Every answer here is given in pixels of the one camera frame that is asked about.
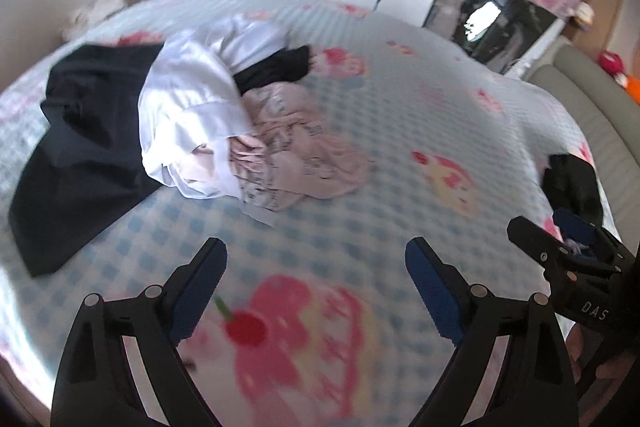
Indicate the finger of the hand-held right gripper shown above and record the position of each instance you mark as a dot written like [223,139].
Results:
[607,252]
[535,242]

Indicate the folded black garment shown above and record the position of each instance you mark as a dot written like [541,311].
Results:
[572,182]

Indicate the pink printed pants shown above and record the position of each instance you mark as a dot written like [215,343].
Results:
[300,142]

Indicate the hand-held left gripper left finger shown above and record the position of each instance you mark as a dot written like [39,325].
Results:
[197,294]

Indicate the person's right hand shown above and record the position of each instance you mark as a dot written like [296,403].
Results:
[574,352]

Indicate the red plush toy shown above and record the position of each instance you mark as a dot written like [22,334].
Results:
[612,63]

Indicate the blue checked printed blanket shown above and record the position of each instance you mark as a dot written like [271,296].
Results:
[390,132]

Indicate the white shirt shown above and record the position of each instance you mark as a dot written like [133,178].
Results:
[190,97]

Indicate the navy shorts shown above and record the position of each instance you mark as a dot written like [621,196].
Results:
[570,222]

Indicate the dark glossy dresser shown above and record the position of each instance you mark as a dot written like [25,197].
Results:
[520,37]

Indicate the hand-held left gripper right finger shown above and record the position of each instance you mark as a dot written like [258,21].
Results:
[432,294]

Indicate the small plush doll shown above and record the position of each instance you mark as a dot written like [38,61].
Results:
[584,14]

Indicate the grey padded headboard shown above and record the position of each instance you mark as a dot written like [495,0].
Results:
[595,107]

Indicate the pink white floral pillow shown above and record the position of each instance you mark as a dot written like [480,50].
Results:
[110,4]

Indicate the large black pants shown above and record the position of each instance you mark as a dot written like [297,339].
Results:
[85,132]

